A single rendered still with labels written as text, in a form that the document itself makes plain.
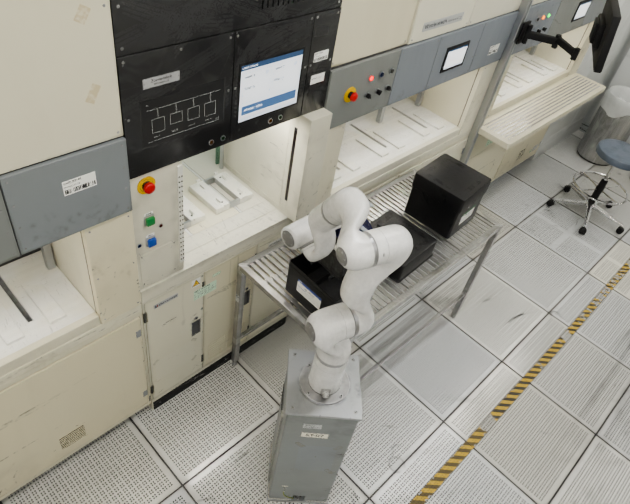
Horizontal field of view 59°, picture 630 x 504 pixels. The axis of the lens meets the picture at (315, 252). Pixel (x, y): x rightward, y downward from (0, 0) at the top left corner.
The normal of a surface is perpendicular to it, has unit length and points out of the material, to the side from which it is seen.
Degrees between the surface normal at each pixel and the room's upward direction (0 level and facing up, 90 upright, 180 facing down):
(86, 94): 90
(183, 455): 0
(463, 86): 90
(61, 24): 90
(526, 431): 0
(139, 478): 0
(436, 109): 90
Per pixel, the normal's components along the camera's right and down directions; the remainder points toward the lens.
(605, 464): 0.14, -0.72
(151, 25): 0.69, 0.57
